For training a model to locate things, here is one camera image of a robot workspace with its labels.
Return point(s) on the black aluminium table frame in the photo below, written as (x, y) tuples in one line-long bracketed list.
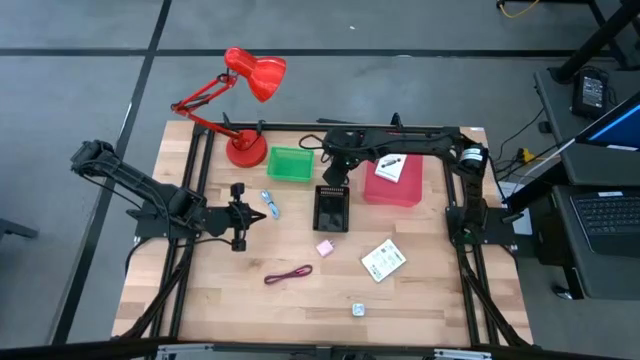
[(300, 127)]

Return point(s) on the black crossbar with brackets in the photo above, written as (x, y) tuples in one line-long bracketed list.
[(320, 350)]

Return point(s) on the white sheet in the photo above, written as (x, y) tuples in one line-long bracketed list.
[(522, 222)]

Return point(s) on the black stand leg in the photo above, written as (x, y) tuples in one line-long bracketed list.
[(595, 42)]

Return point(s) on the black laptop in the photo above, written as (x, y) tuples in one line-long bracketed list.
[(607, 220)]

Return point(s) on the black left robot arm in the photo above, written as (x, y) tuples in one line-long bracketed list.
[(125, 175)]

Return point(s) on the computer monitor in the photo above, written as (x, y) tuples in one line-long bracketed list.
[(617, 127)]

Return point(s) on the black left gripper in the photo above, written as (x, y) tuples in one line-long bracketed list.
[(225, 220)]

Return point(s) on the dark stand foot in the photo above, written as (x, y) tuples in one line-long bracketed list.
[(15, 229)]

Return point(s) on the pale pink wall charger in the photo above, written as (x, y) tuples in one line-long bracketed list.
[(325, 248)]

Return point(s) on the pink translucent bin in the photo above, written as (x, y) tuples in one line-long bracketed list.
[(395, 192)]

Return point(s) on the yellow black power plug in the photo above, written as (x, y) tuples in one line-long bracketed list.
[(526, 156)]

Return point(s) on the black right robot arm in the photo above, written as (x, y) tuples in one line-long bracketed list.
[(425, 140)]

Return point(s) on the black power adapter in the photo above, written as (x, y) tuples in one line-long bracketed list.
[(592, 92)]

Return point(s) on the green plastic basket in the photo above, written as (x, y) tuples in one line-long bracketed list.
[(290, 164)]

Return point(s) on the white box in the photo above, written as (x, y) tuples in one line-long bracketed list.
[(383, 260)]

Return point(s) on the white card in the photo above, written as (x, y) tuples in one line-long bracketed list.
[(391, 167)]

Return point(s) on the red desk lamp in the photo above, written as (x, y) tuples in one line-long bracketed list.
[(255, 75)]

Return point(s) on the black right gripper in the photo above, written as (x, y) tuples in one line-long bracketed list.
[(345, 147)]

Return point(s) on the black plastic basket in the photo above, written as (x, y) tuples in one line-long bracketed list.
[(331, 212)]

